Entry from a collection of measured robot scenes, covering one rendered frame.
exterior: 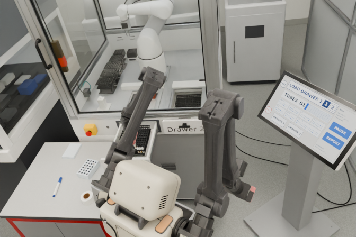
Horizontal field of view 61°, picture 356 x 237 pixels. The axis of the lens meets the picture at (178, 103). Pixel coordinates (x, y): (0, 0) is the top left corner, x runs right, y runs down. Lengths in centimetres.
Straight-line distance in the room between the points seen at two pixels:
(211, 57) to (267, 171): 146
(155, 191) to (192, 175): 132
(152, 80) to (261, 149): 195
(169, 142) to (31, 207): 91
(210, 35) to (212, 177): 82
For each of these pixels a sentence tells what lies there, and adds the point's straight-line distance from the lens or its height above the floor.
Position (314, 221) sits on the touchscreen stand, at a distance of 255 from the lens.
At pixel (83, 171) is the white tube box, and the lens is 197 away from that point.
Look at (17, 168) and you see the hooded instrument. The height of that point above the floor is 66.
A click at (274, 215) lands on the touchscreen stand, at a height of 4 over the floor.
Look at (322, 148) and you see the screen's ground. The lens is 166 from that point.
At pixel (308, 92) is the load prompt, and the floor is 116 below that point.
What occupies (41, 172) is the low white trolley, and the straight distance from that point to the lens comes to 217.
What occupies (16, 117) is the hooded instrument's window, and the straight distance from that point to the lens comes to 230.
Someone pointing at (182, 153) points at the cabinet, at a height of 61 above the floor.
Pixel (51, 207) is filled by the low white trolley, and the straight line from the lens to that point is 194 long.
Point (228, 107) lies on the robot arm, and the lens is 87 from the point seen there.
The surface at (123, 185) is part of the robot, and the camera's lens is 108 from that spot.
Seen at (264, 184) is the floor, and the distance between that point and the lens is 273.
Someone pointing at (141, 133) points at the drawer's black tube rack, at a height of 90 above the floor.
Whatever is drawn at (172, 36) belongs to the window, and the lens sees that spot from 162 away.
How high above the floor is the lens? 216
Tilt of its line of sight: 37 degrees down
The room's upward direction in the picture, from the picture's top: 9 degrees counter-clockwise
